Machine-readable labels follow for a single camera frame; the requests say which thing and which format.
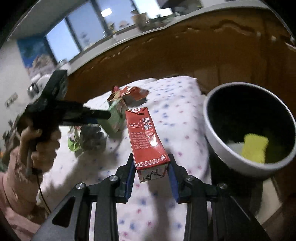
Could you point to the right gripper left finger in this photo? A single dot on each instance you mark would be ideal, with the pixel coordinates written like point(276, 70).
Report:
point(70, 220)

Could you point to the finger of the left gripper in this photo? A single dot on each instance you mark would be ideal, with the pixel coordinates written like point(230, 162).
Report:
point(97, 115)

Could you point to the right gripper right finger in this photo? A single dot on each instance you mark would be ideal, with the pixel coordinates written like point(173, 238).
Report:
point(212, 212)

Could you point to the green drink carton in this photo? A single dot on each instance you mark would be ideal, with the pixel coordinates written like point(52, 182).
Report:
point(114, 123)

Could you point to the red drink carton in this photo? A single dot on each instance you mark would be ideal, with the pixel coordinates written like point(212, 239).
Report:
point(150, 157)

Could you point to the grey kitchen countertop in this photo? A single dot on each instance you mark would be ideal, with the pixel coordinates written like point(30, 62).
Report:
point(134, 31)

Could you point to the kitchen window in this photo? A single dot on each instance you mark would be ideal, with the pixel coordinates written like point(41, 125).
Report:
point(94, 21)

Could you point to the white round trash bin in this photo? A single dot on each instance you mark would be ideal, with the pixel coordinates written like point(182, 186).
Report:
point(235, 109)

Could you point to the brown lower kitchen cabinets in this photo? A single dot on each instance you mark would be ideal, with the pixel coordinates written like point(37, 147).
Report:
point(231, 45)

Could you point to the person's left hand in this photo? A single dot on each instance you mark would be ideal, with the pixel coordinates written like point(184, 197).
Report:
point(45, 153)

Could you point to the crumpled green foil wrapper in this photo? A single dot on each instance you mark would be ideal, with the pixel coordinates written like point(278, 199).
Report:
point(85, 138)

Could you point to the steel kettle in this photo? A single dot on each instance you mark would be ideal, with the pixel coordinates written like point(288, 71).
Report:
point(33, 90)

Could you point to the white dotted tablecloth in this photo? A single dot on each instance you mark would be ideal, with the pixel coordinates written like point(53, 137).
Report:
point(174, 125)

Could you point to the red snack wrapper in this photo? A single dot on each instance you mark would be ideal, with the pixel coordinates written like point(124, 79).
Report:
point(133, 92)

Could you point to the wall power socket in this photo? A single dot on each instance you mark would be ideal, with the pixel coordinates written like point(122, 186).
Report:
point(11, 100)

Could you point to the blue beach wall poster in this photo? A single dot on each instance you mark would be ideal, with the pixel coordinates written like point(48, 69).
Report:
point(37, 56)

